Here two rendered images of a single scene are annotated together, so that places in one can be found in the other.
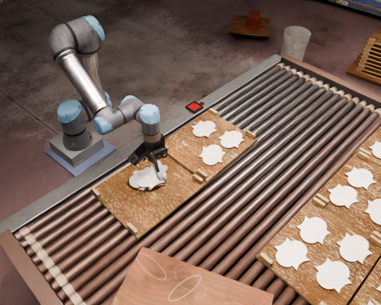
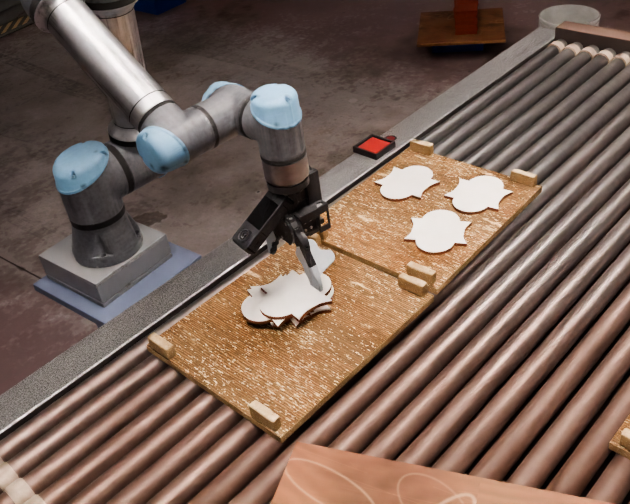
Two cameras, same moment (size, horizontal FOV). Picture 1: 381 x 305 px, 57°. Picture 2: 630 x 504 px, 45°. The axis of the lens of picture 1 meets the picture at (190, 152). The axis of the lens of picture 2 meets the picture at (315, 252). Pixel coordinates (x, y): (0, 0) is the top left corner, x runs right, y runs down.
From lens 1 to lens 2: 0.38 m
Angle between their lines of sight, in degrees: 9
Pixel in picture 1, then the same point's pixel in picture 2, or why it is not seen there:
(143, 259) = (306, 473)
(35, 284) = not seen: outside the picture
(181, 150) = (360, 233)
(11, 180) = not seen: outside the picture
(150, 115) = (277, 103)
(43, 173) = not seen: hidden behind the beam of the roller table
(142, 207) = (283, 366)
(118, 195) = (217, 346)
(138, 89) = (237, 180)
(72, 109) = (87, 158)
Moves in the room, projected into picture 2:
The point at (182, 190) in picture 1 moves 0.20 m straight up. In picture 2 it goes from (378, 316) to (370, 227)
